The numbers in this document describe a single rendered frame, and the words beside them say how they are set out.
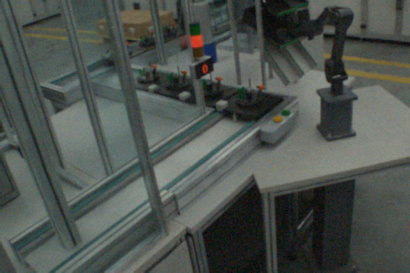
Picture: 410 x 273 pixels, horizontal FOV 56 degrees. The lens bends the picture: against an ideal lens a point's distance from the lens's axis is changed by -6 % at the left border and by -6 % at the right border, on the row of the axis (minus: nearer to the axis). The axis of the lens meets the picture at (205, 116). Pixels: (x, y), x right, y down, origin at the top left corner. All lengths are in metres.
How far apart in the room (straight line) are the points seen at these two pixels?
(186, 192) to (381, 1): 4.68
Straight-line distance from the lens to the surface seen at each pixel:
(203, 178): 1.57
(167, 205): 1.48
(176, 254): 1.51
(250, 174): 1.69
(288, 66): 2.21
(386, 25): 5.85
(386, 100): 2.29
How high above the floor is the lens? 1.85
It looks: 27 degrees down
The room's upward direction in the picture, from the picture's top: 8 degrees counter-clockwise
